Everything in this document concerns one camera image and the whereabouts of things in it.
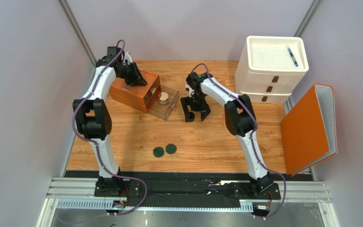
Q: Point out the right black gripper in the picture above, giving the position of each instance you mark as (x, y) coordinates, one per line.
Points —
(194, 104)

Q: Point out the white three-drawer cabinet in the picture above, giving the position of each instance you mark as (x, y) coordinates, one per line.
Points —
(266, 72)

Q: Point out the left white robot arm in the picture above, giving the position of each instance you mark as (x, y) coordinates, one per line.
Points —
(91, 120)

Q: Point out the blue pen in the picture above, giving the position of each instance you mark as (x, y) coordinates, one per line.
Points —
(293, 57)

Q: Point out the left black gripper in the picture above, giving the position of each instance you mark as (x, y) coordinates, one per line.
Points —
(135, 81)

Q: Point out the green round compact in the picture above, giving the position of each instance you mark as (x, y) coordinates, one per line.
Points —
(158, 152)
(171, 148)

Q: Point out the black round jar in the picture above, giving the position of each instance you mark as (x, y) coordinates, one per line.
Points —
(191, 117)

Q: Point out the orange ring binder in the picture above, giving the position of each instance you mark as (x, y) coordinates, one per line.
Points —
(309, 129)

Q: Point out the gold lid cream jar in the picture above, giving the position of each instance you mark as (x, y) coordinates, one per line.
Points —
(163, 98)

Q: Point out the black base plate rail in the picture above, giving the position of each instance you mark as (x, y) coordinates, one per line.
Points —
(132, 188)

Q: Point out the orange drawer box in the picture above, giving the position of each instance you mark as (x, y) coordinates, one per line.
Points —
(141, 97)

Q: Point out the clear bottom drawer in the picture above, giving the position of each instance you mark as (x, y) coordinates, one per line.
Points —
(162, 111)

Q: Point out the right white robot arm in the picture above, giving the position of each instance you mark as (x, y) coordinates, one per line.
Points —
(240, 121)

